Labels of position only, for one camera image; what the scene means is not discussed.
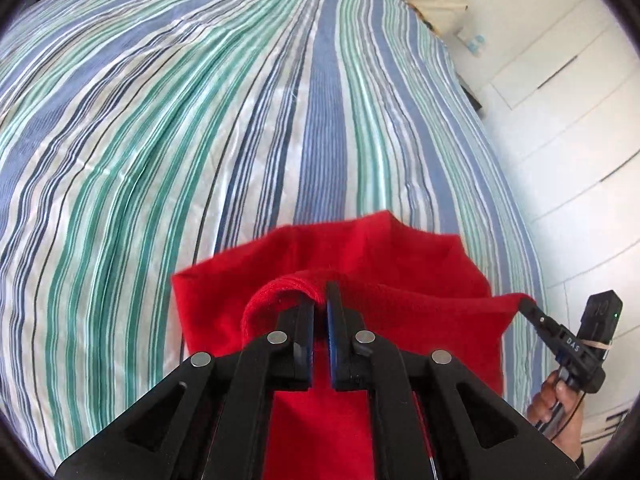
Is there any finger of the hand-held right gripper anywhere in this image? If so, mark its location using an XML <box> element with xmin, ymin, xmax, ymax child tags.
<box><xmin>518</xmin><ymin>298</ymin><xmax>567</xmax><ymax>347</ymax></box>

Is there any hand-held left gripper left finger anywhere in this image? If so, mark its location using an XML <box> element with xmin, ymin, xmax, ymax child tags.
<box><xmin>52</xmin><ymin>304</ymin><xmax>317</xmax><ymax>480</ymax></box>

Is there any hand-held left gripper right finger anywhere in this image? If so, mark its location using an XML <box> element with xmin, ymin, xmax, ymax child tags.
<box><xmin>325</xmin><ymin>281</ymin><xmax>582</xmax><ymax>480</ymax></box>

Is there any red shirt with white print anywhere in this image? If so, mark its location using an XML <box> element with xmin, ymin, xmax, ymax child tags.
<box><xmin>170</xmin><ymin>210</ymin><xmax>536</xmax><ymax>480</ymax></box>

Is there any person's right hand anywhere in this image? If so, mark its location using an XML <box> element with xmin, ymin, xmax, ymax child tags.
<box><xmin>527</xmin><ymin>369</ymin><xmax>587</xmax><ymax>441</ymax></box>

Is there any white wardrobe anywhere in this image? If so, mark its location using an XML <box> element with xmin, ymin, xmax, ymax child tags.
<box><xmin>440</xmin><ymin>0</ymin><xmax>640</xmax><ymax>456</ymax></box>

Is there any blue green striped bed sheet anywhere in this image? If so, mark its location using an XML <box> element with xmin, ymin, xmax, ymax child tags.
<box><xmin>0</xmin><ymin>0</ymin><xmax>548</xmax><ymax>476</ymax></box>

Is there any black cable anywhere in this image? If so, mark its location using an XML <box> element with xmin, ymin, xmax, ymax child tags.
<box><xmin>536</xmin><ymin>380</ymin><xmax>588</xmax><ymax>443</ymax></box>

